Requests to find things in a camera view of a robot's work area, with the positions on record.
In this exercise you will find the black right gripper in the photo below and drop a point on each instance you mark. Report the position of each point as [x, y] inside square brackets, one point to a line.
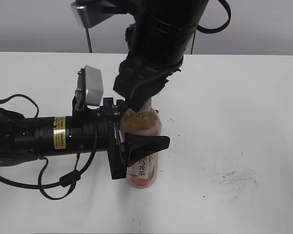
[139, 80]

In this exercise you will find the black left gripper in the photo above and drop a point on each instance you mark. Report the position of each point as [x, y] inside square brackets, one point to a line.
[93, 130]

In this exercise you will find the peach oolong tea bottle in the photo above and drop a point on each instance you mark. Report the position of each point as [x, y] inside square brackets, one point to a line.
[143, 173]

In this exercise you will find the white bottle cap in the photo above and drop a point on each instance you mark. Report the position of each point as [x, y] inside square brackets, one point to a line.
[146, 106]

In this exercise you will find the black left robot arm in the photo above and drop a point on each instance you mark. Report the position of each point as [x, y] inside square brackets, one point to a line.
[26, 139]

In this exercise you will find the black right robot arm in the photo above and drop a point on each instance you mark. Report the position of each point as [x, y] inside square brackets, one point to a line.
[157, 42]

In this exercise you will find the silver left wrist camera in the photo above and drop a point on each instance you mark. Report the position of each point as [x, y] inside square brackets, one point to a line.
[90, 88]

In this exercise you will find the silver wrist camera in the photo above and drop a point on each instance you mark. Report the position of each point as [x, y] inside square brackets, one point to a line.
[89, 13]
[90, 88]

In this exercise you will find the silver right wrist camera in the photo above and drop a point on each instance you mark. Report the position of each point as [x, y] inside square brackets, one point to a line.
[89, 13]

